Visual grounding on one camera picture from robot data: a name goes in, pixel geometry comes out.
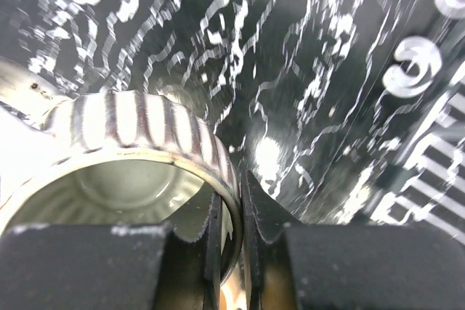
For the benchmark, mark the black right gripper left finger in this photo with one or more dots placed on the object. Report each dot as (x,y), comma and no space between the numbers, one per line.
(172,265)

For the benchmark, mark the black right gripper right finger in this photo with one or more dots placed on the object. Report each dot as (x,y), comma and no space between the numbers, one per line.
(292,265)

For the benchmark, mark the white ribbed ceramic mug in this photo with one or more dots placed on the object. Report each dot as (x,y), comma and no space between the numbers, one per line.
(114,157)

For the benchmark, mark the black marble pattern mat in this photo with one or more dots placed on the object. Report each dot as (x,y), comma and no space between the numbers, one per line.
(314,96)

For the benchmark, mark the silver wire dish rack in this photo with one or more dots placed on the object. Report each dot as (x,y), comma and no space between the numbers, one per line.
(425,180)

